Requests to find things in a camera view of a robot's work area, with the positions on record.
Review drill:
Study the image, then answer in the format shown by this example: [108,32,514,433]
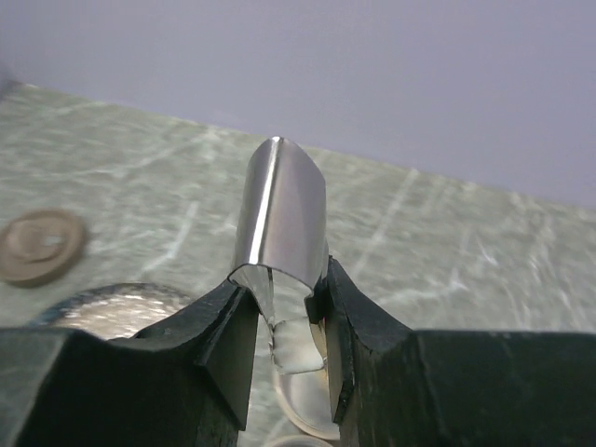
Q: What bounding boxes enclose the round lunch container far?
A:
[272,369,340,441]

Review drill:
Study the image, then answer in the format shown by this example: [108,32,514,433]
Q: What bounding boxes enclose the brown round lid far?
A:
[1,209,88,288]

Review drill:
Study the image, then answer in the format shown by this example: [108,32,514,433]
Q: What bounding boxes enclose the speckled ceramic plate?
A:
[25,282,197,339]

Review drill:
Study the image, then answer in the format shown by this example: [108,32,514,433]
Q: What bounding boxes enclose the white black sushi piece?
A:
[271,317,327,374]

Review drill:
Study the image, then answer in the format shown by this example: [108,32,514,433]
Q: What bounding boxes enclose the round lunch container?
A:
[264,435,332,447]
[272,369,340,441]

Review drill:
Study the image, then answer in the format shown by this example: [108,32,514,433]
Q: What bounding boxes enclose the round lunch container near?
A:
[264,435,332,447]

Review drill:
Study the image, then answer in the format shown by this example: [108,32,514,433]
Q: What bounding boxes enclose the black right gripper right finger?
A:
[305,260,595,446]

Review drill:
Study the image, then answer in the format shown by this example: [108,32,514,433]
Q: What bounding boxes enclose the silver metal tongs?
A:
[228,136,329,358]

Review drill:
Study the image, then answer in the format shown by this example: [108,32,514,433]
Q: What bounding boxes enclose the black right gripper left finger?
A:
[1,282,259,446]

